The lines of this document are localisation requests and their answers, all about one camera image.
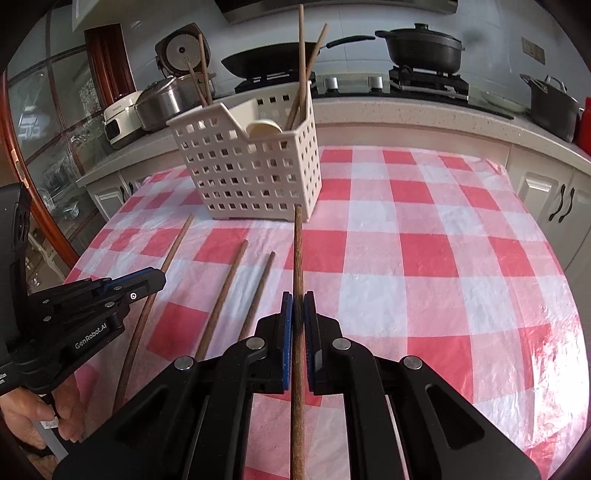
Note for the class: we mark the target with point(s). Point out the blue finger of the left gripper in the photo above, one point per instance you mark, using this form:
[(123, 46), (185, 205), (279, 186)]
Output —
[(146, 280), (121, 297)]

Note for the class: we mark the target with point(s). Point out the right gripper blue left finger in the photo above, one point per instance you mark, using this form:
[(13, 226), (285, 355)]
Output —
[(286, 316)]

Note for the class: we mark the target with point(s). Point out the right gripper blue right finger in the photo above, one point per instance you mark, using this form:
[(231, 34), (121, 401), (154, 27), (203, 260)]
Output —
[(311, 336)]

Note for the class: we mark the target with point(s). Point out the white ceramic spoon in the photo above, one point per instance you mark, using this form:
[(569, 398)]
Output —
[(262, 128)]

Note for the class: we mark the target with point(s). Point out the person's left hand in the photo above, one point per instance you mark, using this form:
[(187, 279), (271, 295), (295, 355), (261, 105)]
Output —
[(20, 408)]

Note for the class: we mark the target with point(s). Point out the red white checkered tablecloth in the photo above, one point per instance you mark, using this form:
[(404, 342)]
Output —
[(414, 252)]

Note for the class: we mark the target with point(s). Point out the white perforated utensil basket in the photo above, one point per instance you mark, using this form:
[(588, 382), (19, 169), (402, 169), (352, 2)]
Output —
[(239, 177)]

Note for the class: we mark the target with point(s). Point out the white small cooker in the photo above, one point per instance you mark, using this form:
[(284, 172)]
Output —
[(121, 122)]

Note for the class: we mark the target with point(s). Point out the red framed glass door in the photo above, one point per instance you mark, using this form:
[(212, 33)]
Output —
[(57, 121)]

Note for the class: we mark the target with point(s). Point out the silver open rice cooker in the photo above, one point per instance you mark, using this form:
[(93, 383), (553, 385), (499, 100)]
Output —
[(181, 57)]

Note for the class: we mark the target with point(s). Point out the black wok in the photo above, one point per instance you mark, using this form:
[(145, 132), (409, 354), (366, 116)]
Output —
[(263, 61)]

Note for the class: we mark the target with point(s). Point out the white upper left cabinet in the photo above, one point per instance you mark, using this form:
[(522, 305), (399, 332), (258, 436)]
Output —
[(82, 8)]

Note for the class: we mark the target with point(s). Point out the black gas cooktop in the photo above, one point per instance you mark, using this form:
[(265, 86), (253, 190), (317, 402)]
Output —
[(416, 85)]

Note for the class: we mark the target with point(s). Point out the white lower cabinets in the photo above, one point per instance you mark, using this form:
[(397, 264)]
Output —
[(550, 176)]

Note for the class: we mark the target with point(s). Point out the black lidded pot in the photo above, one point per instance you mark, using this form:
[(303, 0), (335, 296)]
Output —
[(424, 49)]

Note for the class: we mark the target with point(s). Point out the black range hood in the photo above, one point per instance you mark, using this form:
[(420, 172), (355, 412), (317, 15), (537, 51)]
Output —
[(236, 11)]

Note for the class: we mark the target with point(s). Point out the grey lidded stockpot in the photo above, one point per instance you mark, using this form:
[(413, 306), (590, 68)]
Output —
[(552, 108)]

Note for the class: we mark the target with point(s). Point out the red thermos bottle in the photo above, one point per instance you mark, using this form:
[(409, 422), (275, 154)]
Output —
[(583, 139)]

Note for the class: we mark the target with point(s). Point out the wall switch plate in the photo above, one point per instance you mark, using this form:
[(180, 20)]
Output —
[(533, 50)]

